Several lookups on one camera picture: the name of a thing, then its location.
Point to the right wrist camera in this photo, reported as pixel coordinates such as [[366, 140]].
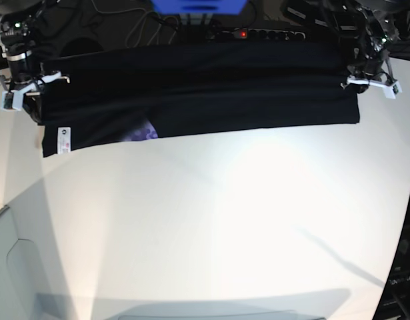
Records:
[[7, 101]]

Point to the black power strip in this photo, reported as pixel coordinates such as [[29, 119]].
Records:
[[257, 35]]

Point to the black T-shirt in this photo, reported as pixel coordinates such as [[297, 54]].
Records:
[[182, 90]]

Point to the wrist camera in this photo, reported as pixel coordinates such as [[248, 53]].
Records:
[[392, 90], [7, 101]]

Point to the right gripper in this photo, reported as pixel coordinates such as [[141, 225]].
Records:
[[26, 77]]

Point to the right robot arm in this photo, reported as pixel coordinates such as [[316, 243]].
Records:
[[28, 32]]

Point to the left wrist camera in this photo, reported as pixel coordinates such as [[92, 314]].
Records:
[[392, 90]]

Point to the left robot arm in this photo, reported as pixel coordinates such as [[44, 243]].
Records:
[[366, 33]]

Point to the blue box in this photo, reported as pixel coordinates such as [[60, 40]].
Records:
[[225, 7]]

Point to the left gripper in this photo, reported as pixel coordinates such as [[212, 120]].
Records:
[[367, 71]]

